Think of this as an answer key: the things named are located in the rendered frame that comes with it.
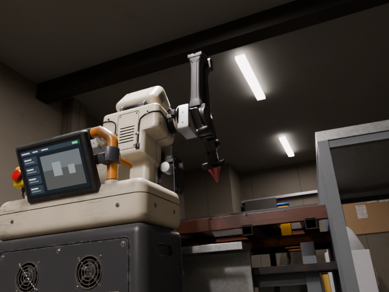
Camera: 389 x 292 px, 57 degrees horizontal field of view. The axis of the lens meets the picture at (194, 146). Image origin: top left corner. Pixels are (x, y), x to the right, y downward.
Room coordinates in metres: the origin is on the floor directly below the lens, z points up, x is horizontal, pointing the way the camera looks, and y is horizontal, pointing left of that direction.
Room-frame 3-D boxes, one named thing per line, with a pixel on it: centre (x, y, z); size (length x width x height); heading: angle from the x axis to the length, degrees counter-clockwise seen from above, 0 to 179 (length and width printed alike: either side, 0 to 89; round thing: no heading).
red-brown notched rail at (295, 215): (1.88, 0.20, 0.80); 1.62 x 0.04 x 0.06; 73
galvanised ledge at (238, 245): (1.82, 0.42, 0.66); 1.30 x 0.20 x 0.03; 73
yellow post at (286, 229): (1.86, -0.44, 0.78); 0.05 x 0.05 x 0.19; 73
